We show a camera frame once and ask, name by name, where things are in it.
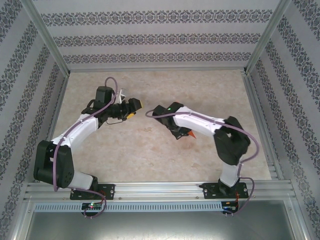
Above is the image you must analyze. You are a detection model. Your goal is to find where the orange paper sheet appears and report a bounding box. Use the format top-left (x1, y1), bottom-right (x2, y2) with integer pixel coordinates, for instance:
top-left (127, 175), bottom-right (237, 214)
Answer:
top-left (174, 100), bottom-right (198, 140)

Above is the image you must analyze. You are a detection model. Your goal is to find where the grey metal sheet panel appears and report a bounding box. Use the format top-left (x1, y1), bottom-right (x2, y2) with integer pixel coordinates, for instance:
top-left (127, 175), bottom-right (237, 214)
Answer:
top-left (23, 211), bottom-right (305, 240)

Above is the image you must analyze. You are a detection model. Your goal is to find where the small control circuit board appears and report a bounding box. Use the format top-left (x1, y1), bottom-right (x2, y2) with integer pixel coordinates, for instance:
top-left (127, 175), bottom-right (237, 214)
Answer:
top-left (81, 202), bottom-right (104, 211)
top-left (221, 201), bottom-right (240, 211)

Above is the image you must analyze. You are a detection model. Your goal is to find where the thin black gripper wire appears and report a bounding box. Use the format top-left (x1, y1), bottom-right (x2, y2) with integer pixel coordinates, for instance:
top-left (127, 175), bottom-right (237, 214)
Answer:
top-left (103, 116), bottom-right (125, 125)

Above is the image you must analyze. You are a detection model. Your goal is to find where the aluminium frame crossbar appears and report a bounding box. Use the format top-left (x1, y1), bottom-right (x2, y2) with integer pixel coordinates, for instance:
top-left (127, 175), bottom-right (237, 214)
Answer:
top-left (67, 65), bottom-right (248, 74)

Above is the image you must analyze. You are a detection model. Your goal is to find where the aluminium table side rail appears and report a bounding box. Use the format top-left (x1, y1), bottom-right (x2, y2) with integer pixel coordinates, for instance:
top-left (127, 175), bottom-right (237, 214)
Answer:
top-left (241, 71), bottom-right (285, 181)
top-left (33, 73), bottom-right (71, 183)

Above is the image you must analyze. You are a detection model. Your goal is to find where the long aluminium mounting rail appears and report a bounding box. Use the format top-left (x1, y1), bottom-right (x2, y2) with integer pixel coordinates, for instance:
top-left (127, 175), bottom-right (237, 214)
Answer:
top-left (23, 181), bottom-right (298, 201)

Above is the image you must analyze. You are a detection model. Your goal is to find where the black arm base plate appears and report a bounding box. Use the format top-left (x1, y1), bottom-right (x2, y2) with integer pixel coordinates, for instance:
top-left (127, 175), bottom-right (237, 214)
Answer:
top-left (202, 182), bottom-right (249, 200)
top-left (70, 183), bottom-right (116, 201)

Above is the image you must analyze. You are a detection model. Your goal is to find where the aluminium frame post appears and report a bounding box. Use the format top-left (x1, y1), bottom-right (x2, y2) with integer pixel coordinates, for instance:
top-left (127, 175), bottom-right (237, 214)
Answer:
top-left (284, 198), bottom-right (312, 240)
top-left (8, 197), bottom-right (36, 240)
top-left (245, 0), bottom-right (293, 75)
top-left (21, 0), bottom-right (71, 76)

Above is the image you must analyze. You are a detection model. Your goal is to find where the slotted grey cable duct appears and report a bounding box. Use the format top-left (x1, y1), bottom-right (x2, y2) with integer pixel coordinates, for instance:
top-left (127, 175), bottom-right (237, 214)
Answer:
top-left (33, 201), bottom-right (224, 213)

